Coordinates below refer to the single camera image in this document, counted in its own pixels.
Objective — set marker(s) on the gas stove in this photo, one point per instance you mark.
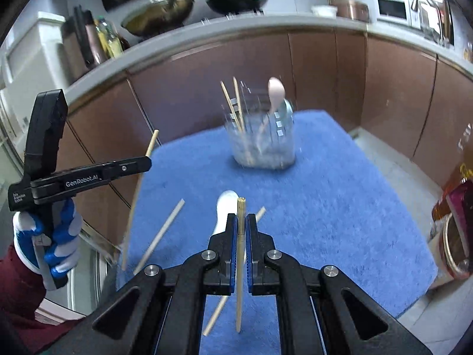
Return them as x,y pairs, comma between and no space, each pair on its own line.
207,18

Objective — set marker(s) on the white ceramic spoon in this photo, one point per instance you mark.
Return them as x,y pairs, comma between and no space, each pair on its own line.
225,203

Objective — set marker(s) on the blue towel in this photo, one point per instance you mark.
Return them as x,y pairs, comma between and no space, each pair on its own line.
332,210

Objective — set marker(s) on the white microwave oven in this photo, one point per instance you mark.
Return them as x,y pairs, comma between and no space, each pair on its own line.
397,11

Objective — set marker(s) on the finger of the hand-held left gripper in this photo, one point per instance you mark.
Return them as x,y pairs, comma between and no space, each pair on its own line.
129,168

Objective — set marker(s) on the cooking oil bottle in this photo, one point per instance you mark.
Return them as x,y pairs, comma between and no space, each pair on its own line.
111,39

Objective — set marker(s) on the person's left hand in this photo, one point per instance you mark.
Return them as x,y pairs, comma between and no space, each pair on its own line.
62,236

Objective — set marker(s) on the brass wok with glass lid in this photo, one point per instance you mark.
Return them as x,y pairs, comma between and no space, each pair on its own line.
159,14

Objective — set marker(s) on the metal basin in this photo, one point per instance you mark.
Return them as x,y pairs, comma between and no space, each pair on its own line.
456,251

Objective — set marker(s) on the light blue ceramic spoon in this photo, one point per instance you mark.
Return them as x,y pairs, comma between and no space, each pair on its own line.
284,110

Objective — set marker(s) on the chrome kitchen faucet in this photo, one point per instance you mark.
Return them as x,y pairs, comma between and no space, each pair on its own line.
419,2

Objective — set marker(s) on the wooden chopstick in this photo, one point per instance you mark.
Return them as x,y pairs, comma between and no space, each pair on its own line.
159,236
229,101
240,296
214,316
237,96
137,210

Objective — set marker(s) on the brown rice cooker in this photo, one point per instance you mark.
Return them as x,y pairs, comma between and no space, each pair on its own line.
351,11

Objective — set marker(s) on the pink ceramic spoon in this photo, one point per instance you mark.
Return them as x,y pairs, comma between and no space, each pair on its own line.
276,88

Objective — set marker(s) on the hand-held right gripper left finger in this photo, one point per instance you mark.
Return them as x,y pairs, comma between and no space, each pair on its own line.
231,236

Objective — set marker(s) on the person's left forearm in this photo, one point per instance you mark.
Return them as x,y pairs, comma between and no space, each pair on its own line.
18,292

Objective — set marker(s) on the brown electric kettle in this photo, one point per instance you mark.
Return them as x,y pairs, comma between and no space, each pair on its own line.
87,37

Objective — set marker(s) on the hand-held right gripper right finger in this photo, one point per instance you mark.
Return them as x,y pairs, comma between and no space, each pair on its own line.
250,251

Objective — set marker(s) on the white kitchen countertop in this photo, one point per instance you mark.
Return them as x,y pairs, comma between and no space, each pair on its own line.
295,26

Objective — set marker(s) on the white plastic storage bin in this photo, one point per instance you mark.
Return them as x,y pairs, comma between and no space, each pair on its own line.
37,48

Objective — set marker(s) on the white bowl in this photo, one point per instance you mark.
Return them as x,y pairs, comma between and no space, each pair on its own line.
324,11

